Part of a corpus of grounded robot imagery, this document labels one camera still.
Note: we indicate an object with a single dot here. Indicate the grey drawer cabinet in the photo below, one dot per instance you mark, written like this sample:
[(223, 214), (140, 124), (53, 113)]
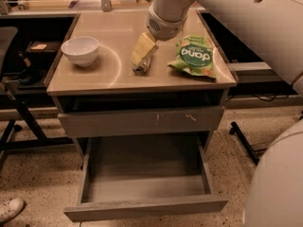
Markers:
[(110, 84)]

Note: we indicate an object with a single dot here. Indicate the black wheeled stand leg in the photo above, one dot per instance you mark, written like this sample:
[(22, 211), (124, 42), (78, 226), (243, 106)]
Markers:
[(235, 129)]

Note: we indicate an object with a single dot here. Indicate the silver blue redbull can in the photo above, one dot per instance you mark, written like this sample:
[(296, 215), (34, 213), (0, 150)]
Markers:
[(142, 68)]

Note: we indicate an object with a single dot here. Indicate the black table frame leg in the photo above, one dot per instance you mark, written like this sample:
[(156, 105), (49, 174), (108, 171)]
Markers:
[(40, 141)]

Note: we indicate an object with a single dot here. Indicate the closed grey top drawer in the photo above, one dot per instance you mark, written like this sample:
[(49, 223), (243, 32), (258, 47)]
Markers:
[(135, 122)]

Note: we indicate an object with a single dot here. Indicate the green dang chips bag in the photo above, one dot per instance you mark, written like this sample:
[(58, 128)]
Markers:
[(194, 56)]

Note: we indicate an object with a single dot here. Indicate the white ceramic bowl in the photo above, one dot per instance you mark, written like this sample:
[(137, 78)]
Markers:
[(81, 51)]

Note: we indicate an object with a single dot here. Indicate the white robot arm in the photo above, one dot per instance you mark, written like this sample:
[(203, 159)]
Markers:
[(273, 29)]

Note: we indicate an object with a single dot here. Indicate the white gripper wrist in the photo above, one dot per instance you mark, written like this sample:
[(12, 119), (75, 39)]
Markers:
[(165, 28)]

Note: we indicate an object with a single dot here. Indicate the open grey middle drawer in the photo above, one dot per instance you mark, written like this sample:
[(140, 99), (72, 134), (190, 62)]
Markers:
[(144, 176)]

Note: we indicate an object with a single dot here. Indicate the black office chair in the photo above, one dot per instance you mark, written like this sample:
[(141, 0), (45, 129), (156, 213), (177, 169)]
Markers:
[(7, 34)]

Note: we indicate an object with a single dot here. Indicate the white sneaker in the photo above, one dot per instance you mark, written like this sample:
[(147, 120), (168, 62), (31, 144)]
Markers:
[(11, 209)]

